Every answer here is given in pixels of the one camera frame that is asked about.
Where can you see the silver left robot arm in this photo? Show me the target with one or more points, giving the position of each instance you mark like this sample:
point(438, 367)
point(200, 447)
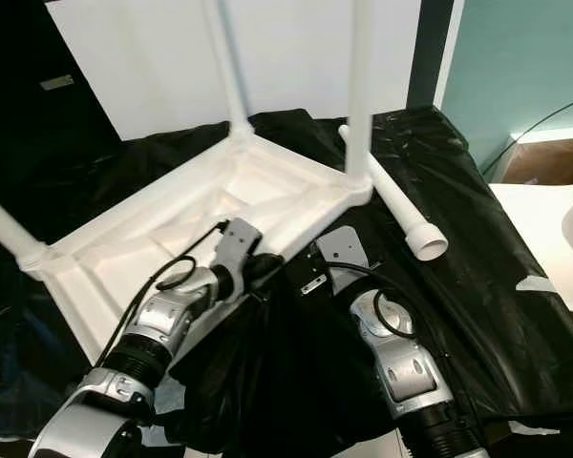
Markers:
point(162, 334)

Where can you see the black plastic cover sheet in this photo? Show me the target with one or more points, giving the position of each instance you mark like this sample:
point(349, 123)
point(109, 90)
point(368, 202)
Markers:
point(497, 315)

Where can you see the silver metal door latch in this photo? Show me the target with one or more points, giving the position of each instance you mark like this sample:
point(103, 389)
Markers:
point(57, 82)

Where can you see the black door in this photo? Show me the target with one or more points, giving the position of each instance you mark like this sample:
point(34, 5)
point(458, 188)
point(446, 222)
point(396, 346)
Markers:
point(29, 86)

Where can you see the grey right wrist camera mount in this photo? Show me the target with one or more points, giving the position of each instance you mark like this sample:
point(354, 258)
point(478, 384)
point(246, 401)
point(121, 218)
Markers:
point(344, 253)

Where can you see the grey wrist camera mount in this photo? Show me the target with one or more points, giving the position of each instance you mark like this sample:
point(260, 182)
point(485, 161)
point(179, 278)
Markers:
point(344, 253)
point(237, 246)

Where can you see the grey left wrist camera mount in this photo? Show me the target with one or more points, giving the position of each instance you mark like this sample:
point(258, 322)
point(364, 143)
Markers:
point(237, 246)

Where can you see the black vertical wall post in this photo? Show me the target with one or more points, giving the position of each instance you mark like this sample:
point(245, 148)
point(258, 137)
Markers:
point(430, 52)

